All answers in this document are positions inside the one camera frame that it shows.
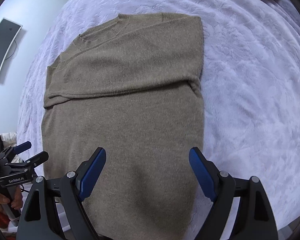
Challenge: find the brown knit sweater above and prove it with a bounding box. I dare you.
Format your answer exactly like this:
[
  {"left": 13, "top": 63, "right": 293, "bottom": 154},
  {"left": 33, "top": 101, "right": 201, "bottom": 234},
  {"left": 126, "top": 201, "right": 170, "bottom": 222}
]
[{"left": 42, "top": 12, "right": 203, "bottom": 239}]

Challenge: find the lavender embossed bed blanket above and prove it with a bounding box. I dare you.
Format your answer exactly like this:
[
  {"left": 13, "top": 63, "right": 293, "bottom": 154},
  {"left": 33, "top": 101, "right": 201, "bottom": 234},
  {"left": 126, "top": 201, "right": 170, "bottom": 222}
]
[{"left": 17, "top": 0, "right": 300, "bottom": 229}]

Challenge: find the wall mounted flat television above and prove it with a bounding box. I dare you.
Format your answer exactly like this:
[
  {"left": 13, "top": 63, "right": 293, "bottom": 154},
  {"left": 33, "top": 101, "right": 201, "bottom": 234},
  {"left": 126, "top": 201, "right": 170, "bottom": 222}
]
[{"left": 0, "top": 18, "right": 22, "bottom": 72}]

